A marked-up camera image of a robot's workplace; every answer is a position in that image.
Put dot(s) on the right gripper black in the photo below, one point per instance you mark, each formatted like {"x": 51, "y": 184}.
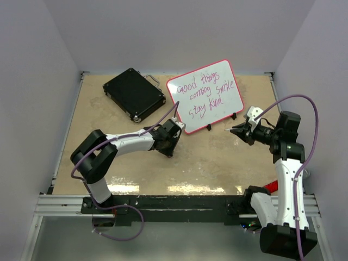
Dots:
{"x": 247, "y": 136}

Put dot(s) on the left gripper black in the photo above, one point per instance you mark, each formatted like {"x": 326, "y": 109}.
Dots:
{"x": 168, "y": 153}

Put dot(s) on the whiteboard with pink frame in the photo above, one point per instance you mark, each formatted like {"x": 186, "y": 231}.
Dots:
{"x": 206, "y": 95}

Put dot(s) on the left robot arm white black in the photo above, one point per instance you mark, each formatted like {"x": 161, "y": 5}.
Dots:
{"x": 95, "y": 154}

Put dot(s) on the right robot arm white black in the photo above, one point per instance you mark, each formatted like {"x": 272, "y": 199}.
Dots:
{"x": 284, "y": 229}

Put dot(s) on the black hard case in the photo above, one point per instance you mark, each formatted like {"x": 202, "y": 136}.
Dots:
{"x": 137, "y": 95}

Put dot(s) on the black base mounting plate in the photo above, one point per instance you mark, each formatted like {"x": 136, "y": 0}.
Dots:
{"x": 123, "y": 210}

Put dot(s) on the wire whiteboard stand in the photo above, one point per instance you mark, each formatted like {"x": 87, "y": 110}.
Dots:
{"x": 209, "y": 126}

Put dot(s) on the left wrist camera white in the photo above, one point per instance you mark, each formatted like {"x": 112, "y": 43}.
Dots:
{"x": 178, "y": 123}

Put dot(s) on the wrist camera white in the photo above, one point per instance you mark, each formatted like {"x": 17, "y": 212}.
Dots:
{"x": 178, "y": 123}
{"x": 251, "y": 114}

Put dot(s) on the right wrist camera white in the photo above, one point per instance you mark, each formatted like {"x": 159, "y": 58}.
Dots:
{"x": 251, "y": 114}

